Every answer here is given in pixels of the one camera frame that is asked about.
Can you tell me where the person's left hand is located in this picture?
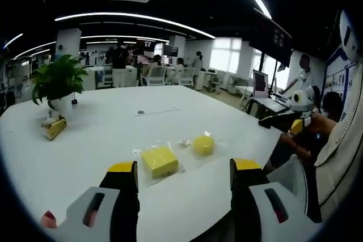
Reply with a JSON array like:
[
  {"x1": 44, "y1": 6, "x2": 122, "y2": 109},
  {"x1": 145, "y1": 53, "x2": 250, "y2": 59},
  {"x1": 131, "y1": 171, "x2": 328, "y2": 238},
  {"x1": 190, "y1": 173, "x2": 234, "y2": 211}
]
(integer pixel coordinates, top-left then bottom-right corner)
[{"x1": 40, "y1": 210, "x2": 59, "y2": 229}]

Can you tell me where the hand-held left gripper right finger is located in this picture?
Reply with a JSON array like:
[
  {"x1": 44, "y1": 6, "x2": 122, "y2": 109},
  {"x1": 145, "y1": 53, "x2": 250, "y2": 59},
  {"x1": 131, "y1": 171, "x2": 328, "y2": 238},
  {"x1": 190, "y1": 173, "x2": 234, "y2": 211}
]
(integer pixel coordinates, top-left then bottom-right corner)
[{"x1": 229, "y1": 158, "x2": 313, "y2": 242}]

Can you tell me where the bright window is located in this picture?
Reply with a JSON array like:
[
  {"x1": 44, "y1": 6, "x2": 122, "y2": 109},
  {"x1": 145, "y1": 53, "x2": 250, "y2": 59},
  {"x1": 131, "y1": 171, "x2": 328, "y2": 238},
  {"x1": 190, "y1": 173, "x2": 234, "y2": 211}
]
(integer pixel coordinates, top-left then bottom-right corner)
[{"x1": 209, "y1": 37, "x2": 242, "y2": 76}]

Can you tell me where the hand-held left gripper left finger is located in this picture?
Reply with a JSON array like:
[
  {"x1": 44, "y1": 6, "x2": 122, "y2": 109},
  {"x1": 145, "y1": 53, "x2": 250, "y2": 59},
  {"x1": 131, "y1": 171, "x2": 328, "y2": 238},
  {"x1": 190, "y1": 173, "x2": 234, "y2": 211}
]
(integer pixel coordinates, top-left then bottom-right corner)
[{"x1": 52, "y1": 161, "x2": 141, "y2": 242}]

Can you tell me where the person's white knit clothing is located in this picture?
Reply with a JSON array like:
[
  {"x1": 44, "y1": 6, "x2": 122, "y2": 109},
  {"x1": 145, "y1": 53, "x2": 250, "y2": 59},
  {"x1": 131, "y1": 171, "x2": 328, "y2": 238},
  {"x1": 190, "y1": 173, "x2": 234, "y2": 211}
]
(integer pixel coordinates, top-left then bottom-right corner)
[{"x1": 314, "y1": 62, "x2": 363, "y2": 206}]

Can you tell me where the yellow round silicone block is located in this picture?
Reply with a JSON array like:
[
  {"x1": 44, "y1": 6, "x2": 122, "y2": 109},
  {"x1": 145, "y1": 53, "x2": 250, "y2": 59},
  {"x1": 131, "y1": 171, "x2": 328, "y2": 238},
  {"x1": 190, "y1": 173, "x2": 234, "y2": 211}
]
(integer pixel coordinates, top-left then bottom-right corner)
[{"x1": 192, "y1": 135, "x2": 216, "y2": 157}]

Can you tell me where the green potted plant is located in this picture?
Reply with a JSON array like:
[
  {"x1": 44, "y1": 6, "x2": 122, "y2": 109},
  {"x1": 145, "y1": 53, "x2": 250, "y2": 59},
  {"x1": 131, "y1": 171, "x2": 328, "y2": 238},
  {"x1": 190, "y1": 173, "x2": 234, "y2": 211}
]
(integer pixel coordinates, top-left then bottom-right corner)
[{"x1": 30, "y1": 54, "x2": 90, "y2": 118}]

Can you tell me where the open laptop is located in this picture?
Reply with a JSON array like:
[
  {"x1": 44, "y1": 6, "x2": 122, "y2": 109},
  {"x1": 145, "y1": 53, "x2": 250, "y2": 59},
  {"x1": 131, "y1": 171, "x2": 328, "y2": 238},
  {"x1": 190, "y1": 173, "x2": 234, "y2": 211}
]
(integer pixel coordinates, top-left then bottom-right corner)
[{"x1": 248, "y1": 69, "x2": 292, "y2": 113}]

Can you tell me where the blue white wall poster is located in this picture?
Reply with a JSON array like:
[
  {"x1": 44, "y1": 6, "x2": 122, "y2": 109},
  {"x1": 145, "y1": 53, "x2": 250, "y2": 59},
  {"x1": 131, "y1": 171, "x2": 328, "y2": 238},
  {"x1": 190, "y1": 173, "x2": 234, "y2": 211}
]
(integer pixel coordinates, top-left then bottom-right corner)
[{"x1": 324, "y1": 48, "x2": 357, "y2": 122}]

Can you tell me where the yellow tissue box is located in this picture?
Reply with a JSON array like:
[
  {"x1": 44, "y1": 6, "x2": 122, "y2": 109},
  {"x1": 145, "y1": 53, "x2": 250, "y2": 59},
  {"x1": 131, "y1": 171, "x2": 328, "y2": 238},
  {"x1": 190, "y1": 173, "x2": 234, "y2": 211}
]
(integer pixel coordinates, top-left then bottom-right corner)
[{"x1": 41, "y1": 115, "x2": 68, "y2": 142}]

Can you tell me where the white mesh office chair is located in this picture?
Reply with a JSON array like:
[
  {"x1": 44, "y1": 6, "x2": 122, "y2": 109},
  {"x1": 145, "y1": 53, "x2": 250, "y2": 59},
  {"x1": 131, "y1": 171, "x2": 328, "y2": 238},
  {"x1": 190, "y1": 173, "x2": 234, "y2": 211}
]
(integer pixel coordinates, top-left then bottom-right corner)
[{"x1": 265, "y1": 155, "x2": 310, "y2": 216}]

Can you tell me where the hanging black monitor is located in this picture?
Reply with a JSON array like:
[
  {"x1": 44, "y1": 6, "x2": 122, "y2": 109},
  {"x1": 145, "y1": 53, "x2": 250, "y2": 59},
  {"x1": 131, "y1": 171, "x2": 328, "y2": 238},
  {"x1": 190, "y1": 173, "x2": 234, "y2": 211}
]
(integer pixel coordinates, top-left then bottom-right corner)
[{"x1": 260, "y1": 25, "x2": 293, "y2": 67}]

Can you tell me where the yellow round sponge in bag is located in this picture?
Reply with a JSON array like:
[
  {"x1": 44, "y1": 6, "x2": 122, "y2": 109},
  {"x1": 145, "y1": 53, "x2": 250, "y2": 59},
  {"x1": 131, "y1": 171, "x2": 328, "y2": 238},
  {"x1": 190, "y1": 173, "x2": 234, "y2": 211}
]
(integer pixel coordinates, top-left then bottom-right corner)
[{"x1": 177, "y1": 130, "x2": 228, "y2": 164}]

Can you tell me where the white worn device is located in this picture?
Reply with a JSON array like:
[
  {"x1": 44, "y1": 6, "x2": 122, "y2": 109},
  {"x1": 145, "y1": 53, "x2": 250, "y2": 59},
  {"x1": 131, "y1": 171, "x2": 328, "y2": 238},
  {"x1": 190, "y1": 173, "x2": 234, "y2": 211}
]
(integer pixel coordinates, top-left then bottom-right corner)
[{"x1": 338, "y1": 9, "x2": 360, "y2": 62}]

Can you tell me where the yellow square sponge in bag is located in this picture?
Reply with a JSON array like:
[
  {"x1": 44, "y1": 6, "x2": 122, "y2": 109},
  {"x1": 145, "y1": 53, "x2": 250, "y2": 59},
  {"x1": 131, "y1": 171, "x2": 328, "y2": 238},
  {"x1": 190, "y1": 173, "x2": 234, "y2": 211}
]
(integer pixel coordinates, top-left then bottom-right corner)
[{"x1": 132, "y1": 139, "x2": 187, "y2": 189}]

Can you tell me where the yellow rectangular silicone block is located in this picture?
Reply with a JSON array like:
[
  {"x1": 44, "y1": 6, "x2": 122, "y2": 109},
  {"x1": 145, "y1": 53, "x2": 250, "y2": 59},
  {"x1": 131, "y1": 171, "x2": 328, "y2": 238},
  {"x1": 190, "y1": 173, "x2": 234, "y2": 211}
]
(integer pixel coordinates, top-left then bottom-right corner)
[{"x1": 141, "y1": 145, "x2": 180, "y2": 180}]

